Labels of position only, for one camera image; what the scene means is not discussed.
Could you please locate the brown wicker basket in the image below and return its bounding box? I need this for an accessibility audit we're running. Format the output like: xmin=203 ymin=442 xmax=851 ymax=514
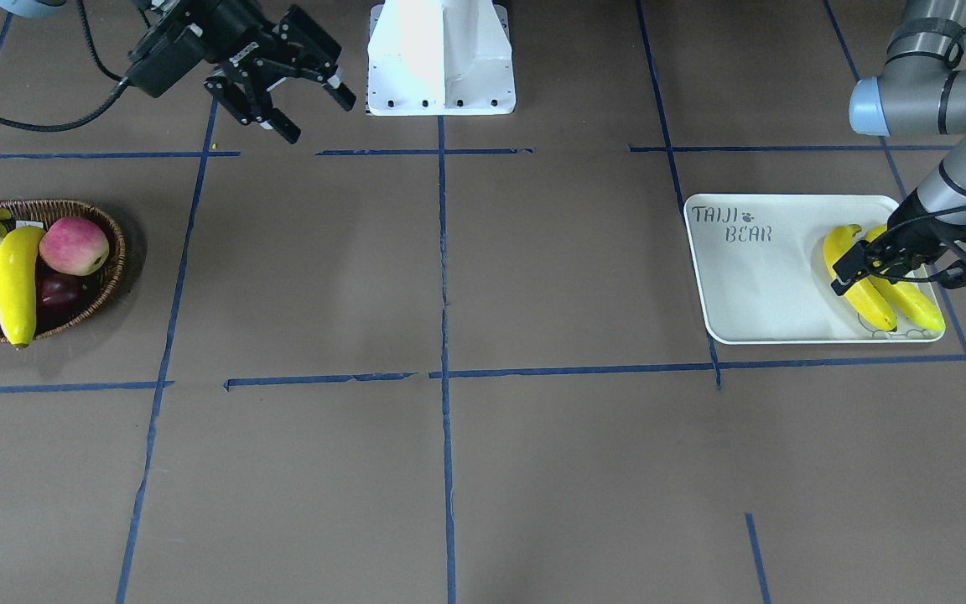
xmin=0 ymin=199 xmax=134 ymax=340

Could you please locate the white bear-print tray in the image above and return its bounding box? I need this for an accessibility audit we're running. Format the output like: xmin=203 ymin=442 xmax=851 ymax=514
xmin=683 ymin=194 xmax=944 ymax=345

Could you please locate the dark purple plum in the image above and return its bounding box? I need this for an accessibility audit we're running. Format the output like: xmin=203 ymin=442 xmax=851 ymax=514
xmin=37 ymin=273 xmax=88 ymax=331

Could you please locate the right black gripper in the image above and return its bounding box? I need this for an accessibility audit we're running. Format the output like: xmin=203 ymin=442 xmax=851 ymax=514
xmin=190 ymin=1 xmax=357 ymax=144

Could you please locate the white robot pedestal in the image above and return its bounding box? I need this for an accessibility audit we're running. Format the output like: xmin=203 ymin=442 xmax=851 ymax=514
xmin=366 ymin=1 xmax=517 ymax=116

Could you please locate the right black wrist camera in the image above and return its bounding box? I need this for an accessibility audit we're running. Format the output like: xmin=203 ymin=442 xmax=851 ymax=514
xmin=124 ymin=22 xmax=205 ymax=98

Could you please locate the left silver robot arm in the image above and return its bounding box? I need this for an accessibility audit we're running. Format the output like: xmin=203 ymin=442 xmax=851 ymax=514
xmin=831 ymin=1 xmax=966 ymax=295

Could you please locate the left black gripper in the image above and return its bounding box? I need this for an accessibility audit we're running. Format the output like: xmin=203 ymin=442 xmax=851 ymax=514
xmin=831 ymin=191 xmax=966 ymax=297

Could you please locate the pink red apple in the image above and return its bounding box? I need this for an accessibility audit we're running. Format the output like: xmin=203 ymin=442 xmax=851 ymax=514
xmin=39 ymin=216 xmax=110 ymax=278

